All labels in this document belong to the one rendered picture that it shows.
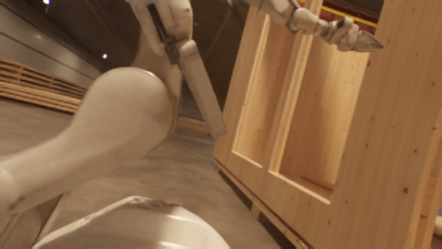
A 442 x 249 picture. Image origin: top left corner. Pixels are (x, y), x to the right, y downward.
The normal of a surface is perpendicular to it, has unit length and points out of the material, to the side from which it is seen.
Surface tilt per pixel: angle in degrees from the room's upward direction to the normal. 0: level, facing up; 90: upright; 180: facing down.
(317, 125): 90
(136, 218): 73
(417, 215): 90
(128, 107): 90
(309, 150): 90
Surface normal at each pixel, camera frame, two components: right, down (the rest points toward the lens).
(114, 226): 0.16, -0.26
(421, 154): -0.96, -0.24
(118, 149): 0.14, 0.12
